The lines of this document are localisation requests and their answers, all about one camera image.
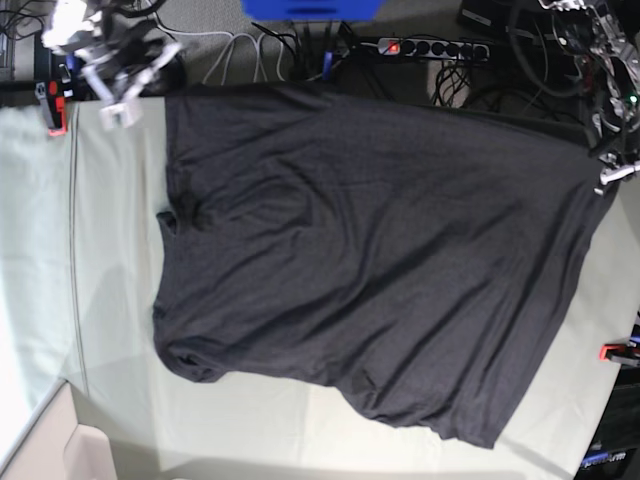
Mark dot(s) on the red black clamp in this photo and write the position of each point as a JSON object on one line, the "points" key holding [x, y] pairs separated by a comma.
{"points": [[623, 354], [50, 96]]}

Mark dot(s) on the light green table cloth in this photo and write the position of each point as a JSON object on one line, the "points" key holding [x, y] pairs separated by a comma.
{"points": [[81, 260]]}

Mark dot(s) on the red black clamp right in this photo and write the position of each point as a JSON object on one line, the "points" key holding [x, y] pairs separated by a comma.
{"points": [[623, 354]]}

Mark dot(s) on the blue plastic box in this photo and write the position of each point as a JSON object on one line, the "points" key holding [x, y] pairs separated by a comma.
{"points": [[275, 10]]}

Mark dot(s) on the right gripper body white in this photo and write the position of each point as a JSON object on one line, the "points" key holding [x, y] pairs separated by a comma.
{"points": [[120, 78]]}

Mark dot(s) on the red black clamp left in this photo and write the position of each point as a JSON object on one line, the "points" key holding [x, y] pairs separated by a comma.
{"points": [[50, 96]]}

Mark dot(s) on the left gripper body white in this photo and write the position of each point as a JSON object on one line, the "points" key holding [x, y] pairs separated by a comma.
{"points": [[614, 171]]}

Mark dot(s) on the black t-shirt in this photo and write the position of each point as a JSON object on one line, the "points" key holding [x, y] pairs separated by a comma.
{"points": [[418, 261]]}

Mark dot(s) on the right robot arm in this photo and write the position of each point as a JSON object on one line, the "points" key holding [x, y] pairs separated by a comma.
{"points": [[74, 25]]}

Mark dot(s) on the black power strip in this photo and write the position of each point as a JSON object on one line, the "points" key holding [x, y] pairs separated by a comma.
{"points": [[434, 49]]}

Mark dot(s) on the beige side table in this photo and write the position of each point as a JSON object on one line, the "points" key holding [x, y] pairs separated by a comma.
{"points": [[55, 445]]}

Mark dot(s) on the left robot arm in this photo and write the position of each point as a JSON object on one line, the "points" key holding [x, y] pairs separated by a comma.
{"points": [[607, 62]]}

